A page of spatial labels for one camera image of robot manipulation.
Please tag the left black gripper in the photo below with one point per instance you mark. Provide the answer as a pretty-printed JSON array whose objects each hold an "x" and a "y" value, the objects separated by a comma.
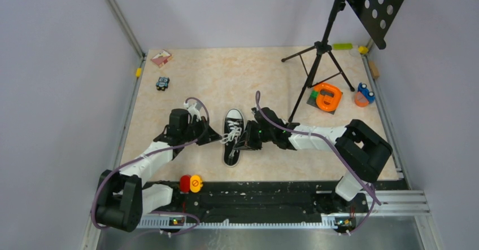
[{"x": 210, "y": 136}]

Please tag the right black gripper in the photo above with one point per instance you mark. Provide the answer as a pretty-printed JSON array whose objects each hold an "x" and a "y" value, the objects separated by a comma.
[{"x": 247, "y": 142}]

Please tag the black white canvas sneaker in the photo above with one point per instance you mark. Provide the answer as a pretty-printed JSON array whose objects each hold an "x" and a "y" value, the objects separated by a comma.
[{"x": 232, "y": 138}]

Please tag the white shoelace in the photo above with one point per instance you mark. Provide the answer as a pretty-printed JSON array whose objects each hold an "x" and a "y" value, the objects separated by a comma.
[{"x": 231, "y": 134}]

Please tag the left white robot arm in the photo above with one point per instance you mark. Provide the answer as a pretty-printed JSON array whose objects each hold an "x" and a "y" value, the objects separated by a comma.
[{"x": 122, "y": 198}]

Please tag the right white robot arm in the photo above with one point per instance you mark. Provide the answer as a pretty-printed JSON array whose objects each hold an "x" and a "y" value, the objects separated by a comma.
[{"x": 359, "y": 148}]

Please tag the blue owl toy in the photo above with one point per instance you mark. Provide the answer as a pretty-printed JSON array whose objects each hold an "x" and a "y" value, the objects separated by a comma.
[{"x": 163, "y": 83}]

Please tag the red yellow emergency button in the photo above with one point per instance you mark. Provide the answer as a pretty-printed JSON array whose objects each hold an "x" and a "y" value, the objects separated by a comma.
[{"x": 192, "y": 183}]

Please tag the pink red box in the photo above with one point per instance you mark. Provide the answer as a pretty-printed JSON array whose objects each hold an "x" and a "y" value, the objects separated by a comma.
[{"x": 161, "y": 58}]

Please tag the blue orange toy car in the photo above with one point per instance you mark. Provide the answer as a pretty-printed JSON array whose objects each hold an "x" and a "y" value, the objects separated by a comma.
[{"x": 364, "y": 95}]

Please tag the green block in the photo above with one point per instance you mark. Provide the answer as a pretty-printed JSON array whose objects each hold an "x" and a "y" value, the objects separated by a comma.
[{"x": 342, "y": 46}]

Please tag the wooden block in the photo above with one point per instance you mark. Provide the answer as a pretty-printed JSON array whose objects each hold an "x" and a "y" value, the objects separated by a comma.
[{"x": 375, "y": 73}]

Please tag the yellow corner block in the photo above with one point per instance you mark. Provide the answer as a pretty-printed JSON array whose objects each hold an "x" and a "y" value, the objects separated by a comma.
[{"x": 363, "y": 50}]

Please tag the black music stand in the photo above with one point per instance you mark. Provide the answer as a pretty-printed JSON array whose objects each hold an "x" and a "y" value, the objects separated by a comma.
[{"x": 339, "y": 19}]

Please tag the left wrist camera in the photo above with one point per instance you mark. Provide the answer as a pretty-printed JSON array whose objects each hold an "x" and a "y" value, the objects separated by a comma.
[{"x": 193, "y": 110}]

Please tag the orange ring toy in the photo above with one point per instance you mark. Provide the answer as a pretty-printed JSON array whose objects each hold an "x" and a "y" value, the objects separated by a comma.
[{"x": 325, "y": 97}]

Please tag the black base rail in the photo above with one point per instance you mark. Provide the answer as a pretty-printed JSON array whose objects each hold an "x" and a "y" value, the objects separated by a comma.
[{"x": 264, "y": 202}]

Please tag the white cable duct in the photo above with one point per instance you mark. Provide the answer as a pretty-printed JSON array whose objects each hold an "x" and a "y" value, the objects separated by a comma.
[{"x": 166, "y": 223}]

